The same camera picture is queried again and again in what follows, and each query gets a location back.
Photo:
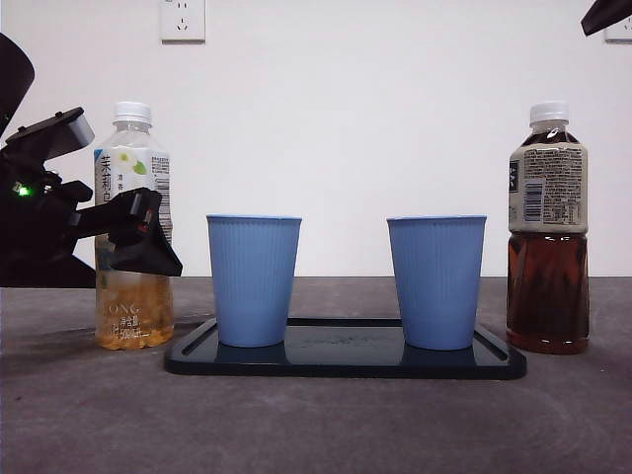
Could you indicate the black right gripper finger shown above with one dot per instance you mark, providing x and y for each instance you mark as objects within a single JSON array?
[{"x": 609, "y": 12}]

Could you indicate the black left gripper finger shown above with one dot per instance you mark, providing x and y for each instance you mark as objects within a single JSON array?
[{"x": 153, "y": 252}]

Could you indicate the jasmine oolong tea bottle white label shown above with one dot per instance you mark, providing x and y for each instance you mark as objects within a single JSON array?
[{"x": 133, "y": 316}]

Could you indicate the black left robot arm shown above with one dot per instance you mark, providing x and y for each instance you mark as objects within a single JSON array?
[{"x": 29, "y": 237}]

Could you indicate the blue ribbed cup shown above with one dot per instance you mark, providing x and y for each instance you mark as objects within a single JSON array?
[
  {"x": 437, "y": 286},
  {"x": 252, "y": 281}
]

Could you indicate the dark teal rectangular tray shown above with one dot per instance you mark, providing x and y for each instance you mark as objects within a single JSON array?
[{"x": 345, "y": 363}]

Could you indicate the dark tea bottle beige label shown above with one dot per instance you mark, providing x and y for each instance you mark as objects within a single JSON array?
[{"x": 548, "y": 296}]

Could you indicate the white wall socket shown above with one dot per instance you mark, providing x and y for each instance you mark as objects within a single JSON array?
[
  {"x": 619, "y": 33},
  {"x": 182, "y": 24}
]

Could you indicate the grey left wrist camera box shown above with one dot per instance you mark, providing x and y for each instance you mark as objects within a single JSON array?
[{"x": 74, "y": 131}]

